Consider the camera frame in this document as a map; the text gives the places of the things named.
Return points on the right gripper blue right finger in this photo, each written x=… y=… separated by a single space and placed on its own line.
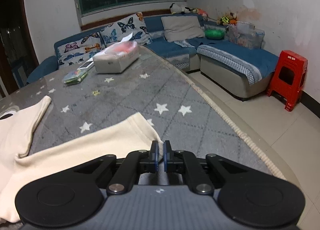
x=189 y=167

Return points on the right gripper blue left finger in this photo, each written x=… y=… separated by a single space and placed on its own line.
x=129 y=169

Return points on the cream sweater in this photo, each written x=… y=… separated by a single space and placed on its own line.
x=18 y=167

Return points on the white tissue box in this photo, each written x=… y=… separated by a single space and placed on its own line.
x=116 y=57

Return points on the clear box of colourful items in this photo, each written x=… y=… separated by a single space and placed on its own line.
x=74 y=77

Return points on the blue corner sofa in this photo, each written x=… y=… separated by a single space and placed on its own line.
x=240 y=71

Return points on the left butterfly pillow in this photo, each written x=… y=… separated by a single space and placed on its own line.
x=79 y=50

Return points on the butterfly pillow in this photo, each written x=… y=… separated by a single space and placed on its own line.
x=79 y=50
x=133 y=24

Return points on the red plastic stool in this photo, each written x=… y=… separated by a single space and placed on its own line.
x=289 y=78

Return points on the green round bowl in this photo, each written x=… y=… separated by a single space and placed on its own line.
x=214 y=34

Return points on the grey cushion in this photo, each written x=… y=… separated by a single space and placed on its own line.
x=178 y=28

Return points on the right butterfly pillow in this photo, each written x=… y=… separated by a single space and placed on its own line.
x=133 y=24

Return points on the black induction cooktop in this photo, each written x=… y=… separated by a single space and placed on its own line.
x=5 y=116

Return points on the clear plastic storage box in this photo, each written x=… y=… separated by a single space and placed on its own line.
x=246 y=35

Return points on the yellow orange plush toys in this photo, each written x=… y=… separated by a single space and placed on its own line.
x=228 y=19

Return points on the panda plush toy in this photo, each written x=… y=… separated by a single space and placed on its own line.
x=176 y=9

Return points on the dark wooden door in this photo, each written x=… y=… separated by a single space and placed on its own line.
x=18 y=57

